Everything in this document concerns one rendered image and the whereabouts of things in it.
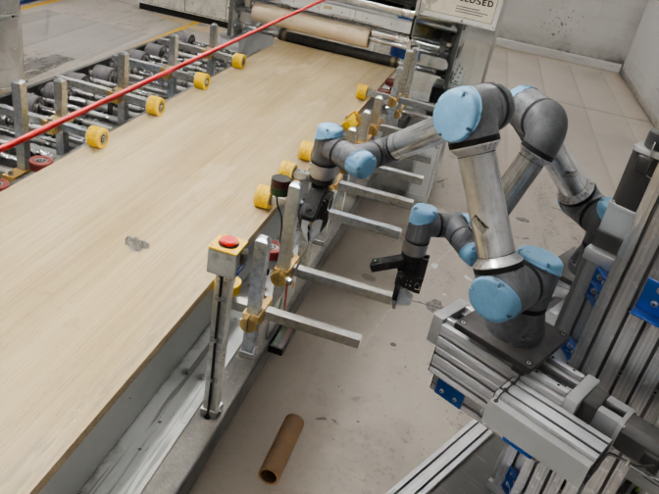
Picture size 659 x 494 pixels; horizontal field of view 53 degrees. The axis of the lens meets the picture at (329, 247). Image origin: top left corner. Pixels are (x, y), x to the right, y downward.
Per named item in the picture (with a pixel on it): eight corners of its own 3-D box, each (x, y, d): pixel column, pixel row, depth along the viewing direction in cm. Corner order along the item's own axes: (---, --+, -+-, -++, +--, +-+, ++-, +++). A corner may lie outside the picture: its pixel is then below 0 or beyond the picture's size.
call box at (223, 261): (245, 269, 156) (249, 240, 152) (233, 283, 150) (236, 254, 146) (218, 260, 157) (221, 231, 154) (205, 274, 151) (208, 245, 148)
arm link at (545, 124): (594, 124, 171) (485, 274, 188) (570, 110, 179) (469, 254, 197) (564, 107, 165) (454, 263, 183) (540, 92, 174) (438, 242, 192)
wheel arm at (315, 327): (360, 344, 192) (363, 332, 190) (357, 351, 189) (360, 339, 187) (221, 301, 199) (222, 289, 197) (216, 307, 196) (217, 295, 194)
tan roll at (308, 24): (446, 64, 430) (451, 45, 424) (444, 69, 420) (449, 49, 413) (241, 16, 453) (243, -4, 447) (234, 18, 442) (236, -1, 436)
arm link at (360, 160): (388, 150, 179) (359, 134, 185) (361, 157, 171) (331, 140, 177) (382, 175, 183) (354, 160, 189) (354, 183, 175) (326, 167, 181)
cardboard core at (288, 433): (305, 417, 266) (279, 472, 240) (302, 431, 270) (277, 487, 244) (286, 411, 267) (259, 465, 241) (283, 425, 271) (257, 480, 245)
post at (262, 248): (253, 370, 203) (272, 235, 179) (248, 377, 200) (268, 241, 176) (242, 368, 204) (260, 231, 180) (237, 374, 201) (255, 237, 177)
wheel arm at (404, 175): (422, 182, 272) (424, 174, 270) (421, 185, 269) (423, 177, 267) (307, 151, 280) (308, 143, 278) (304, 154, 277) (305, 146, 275)
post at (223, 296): (222, 408, 177) (238, 267, 155) (215, 420, 173) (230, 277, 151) (207, 403, 178) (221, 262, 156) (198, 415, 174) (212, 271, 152)
